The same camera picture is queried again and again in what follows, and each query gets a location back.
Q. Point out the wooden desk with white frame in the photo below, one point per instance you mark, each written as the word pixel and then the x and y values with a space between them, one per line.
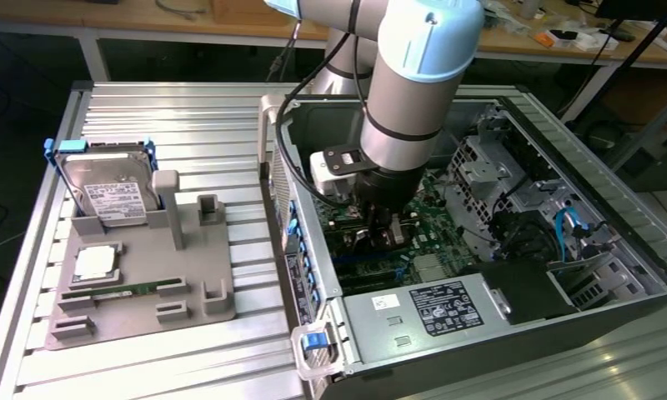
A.
pixel 145 26

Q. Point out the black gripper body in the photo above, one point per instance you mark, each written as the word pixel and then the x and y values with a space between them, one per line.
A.
pixel 389 187

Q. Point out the silver CPU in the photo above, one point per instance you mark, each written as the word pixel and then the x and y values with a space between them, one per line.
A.
pixel 95 262

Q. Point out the metal vented bracket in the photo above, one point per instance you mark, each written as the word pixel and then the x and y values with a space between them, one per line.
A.
pixel 596 283

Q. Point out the black monitor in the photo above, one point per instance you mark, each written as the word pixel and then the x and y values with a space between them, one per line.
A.
pixel 645 8

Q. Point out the blue expansion slot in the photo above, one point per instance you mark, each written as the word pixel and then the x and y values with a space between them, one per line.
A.
pixel 348 260

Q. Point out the metal disk bay cage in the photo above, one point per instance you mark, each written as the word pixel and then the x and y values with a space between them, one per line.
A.
pixel 481 171

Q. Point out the black tripod pole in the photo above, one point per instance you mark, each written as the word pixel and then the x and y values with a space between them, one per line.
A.
pixel 635 58

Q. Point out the grey power supply unit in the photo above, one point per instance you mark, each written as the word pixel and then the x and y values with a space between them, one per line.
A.
pixel 401 321

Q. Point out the blue release latch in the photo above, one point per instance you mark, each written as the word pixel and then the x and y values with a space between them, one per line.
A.
pixel 313 341

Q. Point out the orange and white small box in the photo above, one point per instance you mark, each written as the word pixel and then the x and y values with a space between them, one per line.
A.
pixel 545 39

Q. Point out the hard disk with blue caddy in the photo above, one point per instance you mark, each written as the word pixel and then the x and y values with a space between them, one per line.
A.
pixel 111 187

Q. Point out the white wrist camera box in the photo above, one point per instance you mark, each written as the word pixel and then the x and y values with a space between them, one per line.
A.
pixel 332 175

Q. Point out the green RAM stick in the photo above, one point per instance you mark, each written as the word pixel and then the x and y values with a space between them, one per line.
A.
pixel 129 290

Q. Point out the wooden desk with clutter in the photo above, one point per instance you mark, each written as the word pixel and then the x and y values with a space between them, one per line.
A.
pixel 645 55

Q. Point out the black open PC case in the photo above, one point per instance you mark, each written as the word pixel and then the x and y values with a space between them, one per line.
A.
pixel 478 354

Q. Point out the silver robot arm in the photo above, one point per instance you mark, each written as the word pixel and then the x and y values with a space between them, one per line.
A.
pixel 401 104

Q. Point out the grey cylinder can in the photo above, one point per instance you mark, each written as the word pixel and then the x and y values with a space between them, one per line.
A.
pixel 529 8

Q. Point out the green motherboard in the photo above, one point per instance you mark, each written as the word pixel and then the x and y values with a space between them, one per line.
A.
pixel 440 241

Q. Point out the grey parts rack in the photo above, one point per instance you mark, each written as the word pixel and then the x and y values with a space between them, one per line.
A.
pixel 145 250

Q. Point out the silver chipset heatsink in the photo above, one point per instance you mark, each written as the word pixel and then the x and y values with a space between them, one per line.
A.
pixel 429 267

